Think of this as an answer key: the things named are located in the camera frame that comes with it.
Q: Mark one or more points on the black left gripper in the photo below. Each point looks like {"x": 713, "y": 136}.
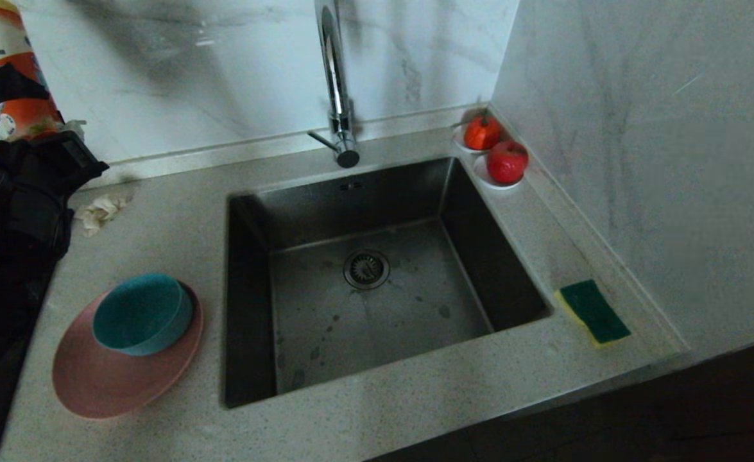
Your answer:
{"x": 30, "y": 205}

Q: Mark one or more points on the orange detergent bottle yellow cap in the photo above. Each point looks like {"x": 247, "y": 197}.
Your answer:
{"x": 11, "y": 58}

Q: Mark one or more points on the chrome faucet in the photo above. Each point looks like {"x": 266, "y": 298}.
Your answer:
{"x": 336, "y": 83}

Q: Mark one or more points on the stainless steel sink basin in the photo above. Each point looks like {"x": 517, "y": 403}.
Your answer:
{"x": 383, "y": 321}

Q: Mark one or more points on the green and yellow sponge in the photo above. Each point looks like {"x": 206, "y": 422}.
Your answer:
{"x": 595, "y": 311}

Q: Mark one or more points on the crumpled beige tissue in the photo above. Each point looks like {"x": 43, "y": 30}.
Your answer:
{"x": 101, "y": 213}

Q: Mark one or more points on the teal bowl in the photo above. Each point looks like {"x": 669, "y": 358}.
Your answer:
{"x": 140, "y": 314}

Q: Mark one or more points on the pink plate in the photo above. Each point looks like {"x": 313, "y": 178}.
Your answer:
{"x": 104, "y": 388}

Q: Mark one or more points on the round metal drain strainer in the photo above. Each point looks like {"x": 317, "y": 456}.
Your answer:
{"x": 366, "y": 269}

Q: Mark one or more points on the orange-red tomato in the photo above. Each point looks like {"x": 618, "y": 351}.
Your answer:
{"x": 482, "y": 133}

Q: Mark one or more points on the red apple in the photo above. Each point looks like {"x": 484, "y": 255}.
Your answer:
{"x": 507, "y": 162}

